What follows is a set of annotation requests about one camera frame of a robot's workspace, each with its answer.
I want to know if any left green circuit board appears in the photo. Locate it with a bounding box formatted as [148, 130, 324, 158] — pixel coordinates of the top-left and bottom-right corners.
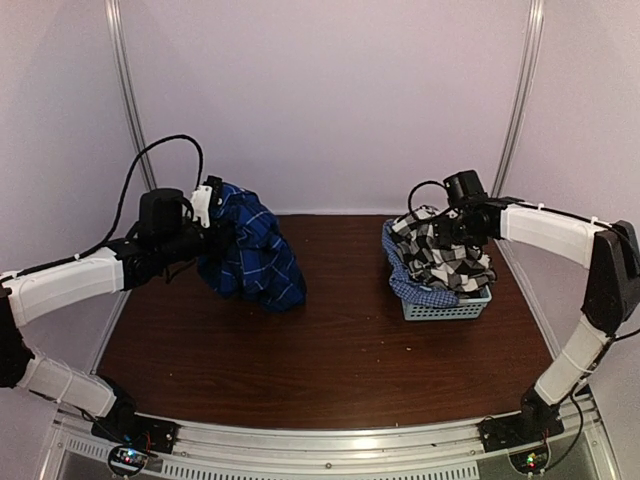
[107, 445, 149, 477]

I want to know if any right aluminium frame post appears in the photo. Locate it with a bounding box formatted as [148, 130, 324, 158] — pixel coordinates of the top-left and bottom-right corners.
[491, 0, 545, 196]

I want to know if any green circuit board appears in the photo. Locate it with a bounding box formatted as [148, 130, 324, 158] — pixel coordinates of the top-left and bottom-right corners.
[509, 449, 550, 475]
[107, 445, 149, 477]

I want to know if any black white checked shirt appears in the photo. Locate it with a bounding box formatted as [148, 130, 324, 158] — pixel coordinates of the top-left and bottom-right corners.
[385, 205, 497, 295]

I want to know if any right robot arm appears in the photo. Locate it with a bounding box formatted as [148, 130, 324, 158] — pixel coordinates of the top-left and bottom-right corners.
[433, 170, 639, 442]

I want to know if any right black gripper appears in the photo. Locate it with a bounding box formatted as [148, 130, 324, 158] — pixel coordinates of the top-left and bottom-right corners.
[434, 213, 486, 246]

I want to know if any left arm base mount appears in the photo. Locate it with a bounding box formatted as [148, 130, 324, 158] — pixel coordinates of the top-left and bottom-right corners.
[83, 377, 178, 454]

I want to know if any aluminium frame post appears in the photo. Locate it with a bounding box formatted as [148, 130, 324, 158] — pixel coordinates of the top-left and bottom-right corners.
[491, 0, 545, 196]
[103, 0, 157, 194]

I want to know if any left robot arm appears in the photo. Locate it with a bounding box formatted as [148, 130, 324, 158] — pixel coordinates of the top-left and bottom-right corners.
[1, 177, 232, 444]

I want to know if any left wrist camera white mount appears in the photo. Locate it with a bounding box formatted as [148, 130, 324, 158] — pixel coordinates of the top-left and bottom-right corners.
[190, 175, 224, 228]

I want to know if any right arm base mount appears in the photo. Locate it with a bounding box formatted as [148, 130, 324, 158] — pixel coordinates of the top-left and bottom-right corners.
[477, 387, 564, 452]

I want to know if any front aluminium rail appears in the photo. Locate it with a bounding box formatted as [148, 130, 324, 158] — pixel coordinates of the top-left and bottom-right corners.
[36, 400, 622, 479]

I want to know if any small blue gingham shirt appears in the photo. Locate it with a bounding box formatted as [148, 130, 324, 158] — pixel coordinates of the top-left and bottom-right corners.
[382, 219, 459, 308]

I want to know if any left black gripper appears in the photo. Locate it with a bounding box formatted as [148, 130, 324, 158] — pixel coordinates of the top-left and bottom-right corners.
[158, 216, 242, 265]

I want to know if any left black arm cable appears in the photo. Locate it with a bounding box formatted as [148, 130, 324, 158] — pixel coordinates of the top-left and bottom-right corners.
[74, 134, 206, 261]

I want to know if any light blue plastic basket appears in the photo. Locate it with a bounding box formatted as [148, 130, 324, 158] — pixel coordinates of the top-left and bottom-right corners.
[401, 286, 492, 322]

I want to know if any right green circuit board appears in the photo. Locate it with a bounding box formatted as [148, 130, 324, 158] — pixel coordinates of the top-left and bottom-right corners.
[509, 449, 550, 475]

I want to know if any left aluminium frame post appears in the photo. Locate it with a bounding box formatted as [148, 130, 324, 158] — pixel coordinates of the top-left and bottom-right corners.
[103, 0, 157, 194]

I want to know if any blue plaid long sleeve shirt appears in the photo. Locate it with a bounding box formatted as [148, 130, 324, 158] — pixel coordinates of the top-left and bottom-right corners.
[197, 182, 307, 312]

